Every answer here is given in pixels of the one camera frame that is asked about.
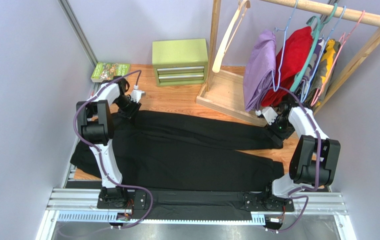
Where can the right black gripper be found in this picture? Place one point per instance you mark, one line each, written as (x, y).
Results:
(276, 131)

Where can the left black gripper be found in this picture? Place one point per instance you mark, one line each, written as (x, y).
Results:
(132, 112)

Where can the black trousers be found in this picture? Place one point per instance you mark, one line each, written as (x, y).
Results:
(160, 150)

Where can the cream plastic hanger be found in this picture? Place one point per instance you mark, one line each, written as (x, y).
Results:
(243, 6)

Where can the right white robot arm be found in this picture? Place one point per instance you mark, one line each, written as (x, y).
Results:
(314, 160)

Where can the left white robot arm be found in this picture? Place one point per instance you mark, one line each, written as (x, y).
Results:
(93, 123)

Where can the teal hanger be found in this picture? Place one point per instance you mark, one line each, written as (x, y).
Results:
(316, 23)

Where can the green book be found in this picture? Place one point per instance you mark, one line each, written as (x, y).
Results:
(106, 71)

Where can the wooden clothes rack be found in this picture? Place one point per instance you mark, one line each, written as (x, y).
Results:
(223, 90)

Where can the green drawer box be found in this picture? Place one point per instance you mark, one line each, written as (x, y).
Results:
(180, 62)

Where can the red garment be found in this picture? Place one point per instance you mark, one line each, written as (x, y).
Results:
(296, 51)

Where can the yellow grey garment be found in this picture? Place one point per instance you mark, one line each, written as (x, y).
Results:
(323, 68)

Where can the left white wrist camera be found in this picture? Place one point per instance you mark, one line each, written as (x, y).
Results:
(137, 94)

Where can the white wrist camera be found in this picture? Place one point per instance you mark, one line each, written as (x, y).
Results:
(267, 113)
(137, 94)

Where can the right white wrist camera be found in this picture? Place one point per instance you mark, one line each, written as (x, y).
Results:
(267, 113)

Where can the light blue wire hanger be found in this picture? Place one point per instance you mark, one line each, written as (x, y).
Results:
(321, 53)

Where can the pink wire hanger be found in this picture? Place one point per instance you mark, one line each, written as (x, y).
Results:
(325, 84)

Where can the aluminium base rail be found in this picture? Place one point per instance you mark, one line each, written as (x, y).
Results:
(71, 204)

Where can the aluminium corner post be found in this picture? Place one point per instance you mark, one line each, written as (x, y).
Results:
(78, 30)

